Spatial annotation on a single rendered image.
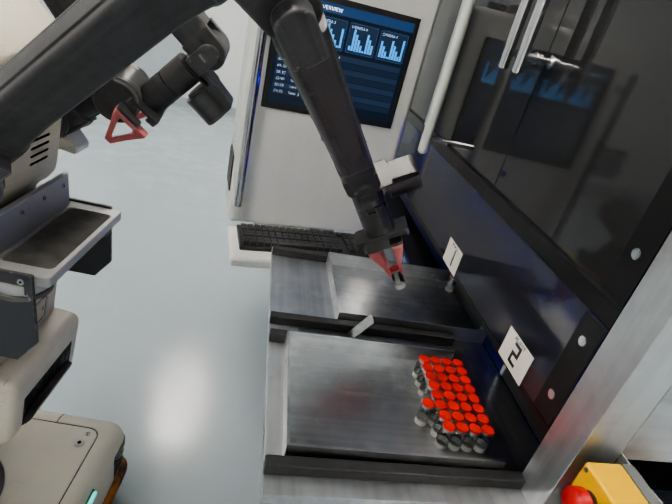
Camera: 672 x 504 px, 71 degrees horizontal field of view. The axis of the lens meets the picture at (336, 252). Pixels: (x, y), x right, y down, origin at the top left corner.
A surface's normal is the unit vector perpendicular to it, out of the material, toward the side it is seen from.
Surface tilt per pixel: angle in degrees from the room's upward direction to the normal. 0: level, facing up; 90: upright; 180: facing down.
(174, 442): 0
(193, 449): 0
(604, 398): 90
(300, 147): 90
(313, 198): 90
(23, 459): 0
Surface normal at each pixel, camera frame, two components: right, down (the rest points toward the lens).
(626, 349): -0.97, -0.15
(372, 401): 0.22, -0.86
